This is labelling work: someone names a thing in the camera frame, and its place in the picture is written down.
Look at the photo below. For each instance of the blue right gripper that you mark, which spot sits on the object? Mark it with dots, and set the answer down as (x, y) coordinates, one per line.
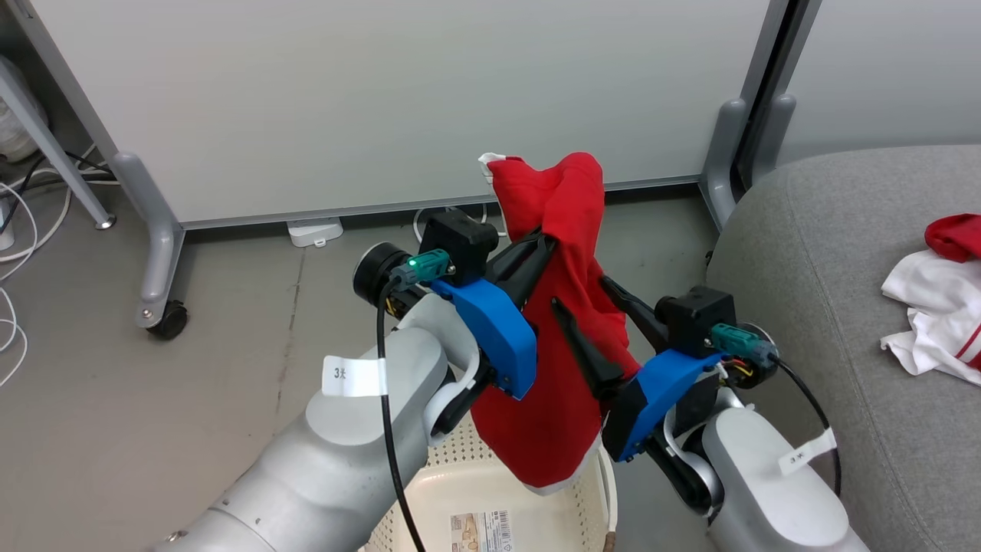
(659, 391)

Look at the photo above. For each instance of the grey partition upright leg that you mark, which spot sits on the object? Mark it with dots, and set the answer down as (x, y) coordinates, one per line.
(720, 153)
(770, 130)

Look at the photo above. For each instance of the black caster wheel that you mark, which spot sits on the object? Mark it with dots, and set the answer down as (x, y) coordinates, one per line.
(169, 320)

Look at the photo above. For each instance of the white plastic bag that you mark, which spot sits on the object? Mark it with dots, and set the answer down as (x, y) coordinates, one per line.
(15, 130)

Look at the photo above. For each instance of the cream plastic laundry basket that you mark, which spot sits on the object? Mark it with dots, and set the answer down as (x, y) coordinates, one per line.
(475, 498)

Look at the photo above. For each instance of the white shirt with red trim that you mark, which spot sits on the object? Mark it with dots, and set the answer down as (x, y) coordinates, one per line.
(935, 307)

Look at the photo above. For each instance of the white tape tag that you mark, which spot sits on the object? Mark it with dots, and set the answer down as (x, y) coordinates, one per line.
(805, 454)
(354, 376)

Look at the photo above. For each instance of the red garment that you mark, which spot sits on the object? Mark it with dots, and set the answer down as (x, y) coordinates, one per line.
(559, 368)

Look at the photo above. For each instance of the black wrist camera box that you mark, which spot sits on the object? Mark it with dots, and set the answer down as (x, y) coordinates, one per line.
(693, 314)
(460, 241)

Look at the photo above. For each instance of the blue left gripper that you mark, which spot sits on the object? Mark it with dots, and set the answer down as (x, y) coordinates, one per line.
(498, 337)

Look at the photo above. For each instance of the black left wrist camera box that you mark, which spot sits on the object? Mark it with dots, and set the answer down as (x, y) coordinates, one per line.
(460, 241)

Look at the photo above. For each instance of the grey partition foot leg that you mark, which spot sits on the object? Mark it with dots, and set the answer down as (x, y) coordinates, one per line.
(161, 253)

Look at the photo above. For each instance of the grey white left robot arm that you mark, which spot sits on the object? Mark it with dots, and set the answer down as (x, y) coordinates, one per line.
(345, 460)

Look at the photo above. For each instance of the grey fabric sofa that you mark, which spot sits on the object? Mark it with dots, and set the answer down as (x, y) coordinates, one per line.
(828, 291)

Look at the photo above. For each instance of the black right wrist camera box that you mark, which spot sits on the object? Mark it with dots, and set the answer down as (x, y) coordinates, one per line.
(693, 314)

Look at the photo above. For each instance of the large white partition panel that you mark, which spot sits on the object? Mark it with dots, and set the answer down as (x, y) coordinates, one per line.
(383, 100)

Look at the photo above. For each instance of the printed paper basket label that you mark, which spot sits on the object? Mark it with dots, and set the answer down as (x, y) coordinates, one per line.
(483, 533)

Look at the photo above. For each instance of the grey metal table leg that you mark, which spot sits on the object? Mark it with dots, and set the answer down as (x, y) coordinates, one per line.
(54, 146)

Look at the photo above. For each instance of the narrow white partition panel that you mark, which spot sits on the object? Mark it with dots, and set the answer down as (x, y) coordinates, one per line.
(881, 69)

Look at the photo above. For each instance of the white power adapter box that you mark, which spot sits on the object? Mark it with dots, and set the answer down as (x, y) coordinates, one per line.
(316, 231)

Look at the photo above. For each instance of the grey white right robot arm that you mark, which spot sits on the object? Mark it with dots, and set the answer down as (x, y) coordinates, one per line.
(759, 491)

